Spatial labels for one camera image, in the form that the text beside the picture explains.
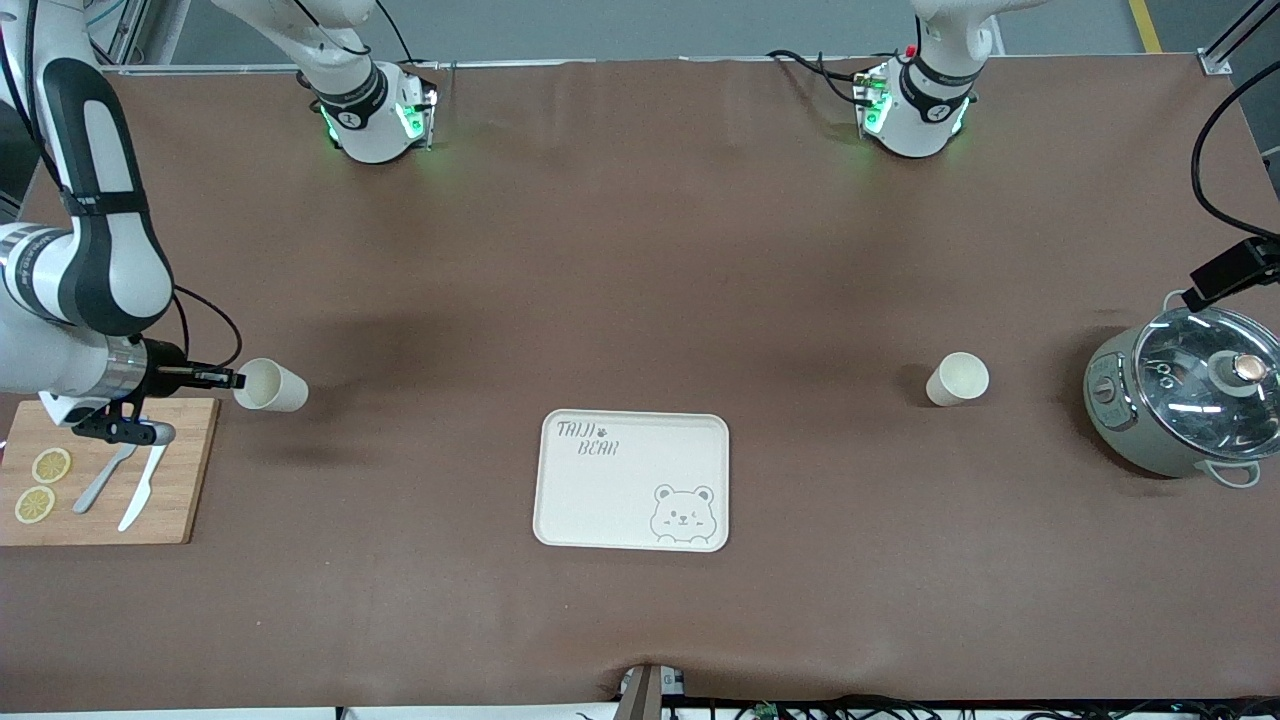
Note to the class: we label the aluminium frame strut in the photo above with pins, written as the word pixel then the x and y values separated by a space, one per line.
pixel 1232 35

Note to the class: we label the aluminium frame post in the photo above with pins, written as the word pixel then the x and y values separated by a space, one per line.
pixel 130 30

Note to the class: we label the white plastic knife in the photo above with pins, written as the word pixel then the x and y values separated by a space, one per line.
pixel 145 485

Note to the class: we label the aluminium table edge rail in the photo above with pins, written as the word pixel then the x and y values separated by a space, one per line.
pixel 200 69

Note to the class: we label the glass pot lid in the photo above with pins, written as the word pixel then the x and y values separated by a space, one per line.
pixel 1180 350

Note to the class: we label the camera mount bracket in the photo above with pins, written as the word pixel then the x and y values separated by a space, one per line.
pixel 645 695

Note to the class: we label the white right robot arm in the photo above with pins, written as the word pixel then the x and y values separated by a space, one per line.
pixel 110 260

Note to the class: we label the beige bear print tray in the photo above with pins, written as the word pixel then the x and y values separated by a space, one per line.
pixel 600 515

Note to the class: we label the white plastic cup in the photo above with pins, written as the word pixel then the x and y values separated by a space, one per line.
pixel 958 380
pixel 275 388

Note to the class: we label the wooden cutting board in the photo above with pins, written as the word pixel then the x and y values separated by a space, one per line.
pixel 180 500

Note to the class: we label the brown table cover mat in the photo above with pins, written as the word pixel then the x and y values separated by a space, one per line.
pixel 640 250

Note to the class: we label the grey plastic knife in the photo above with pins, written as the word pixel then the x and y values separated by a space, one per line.
pixel 100 485

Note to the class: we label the lemon slice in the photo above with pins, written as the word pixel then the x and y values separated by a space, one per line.
pixel 35 504
pixel 51 465

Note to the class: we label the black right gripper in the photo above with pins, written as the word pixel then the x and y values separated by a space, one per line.
pixel 163 377

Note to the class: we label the grey-green electric cooking pot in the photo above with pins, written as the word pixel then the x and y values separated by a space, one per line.
pixel 1115 430

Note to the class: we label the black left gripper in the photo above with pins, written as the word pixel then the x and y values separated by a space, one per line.
pixel 1232 266

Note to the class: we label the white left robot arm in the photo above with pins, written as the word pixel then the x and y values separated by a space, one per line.
pixel 915 120

